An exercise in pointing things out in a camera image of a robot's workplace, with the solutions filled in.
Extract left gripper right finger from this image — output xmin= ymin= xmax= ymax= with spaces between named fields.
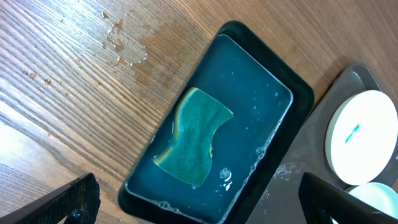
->
xmin=298 ymin=172 xmax=397 ymax=224

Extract white plate top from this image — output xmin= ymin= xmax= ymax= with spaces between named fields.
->
xmin=325 ymin=90 xmax=397 ymax=185

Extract green yellow sponge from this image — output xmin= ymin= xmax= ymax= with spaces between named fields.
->
xmin=153 ymin=87 xmax=234 ymax=187

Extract black water basin tray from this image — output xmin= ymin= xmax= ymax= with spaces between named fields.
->
xmin=118 ymin=21 xmax=315 ymax=223

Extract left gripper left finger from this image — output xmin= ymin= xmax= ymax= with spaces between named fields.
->
xmin=1 ymin=173 xmax=101 ymax=224

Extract brown plastic serving tray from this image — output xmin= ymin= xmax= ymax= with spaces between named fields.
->
xmin=248 ymin=63 xmax=397 ymax=223

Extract white plate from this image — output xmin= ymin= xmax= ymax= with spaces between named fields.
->
xmin=345 ymin=182 xmax=398 ymax=219
xmin=325 ymin=90 xmax=397 ymax=185

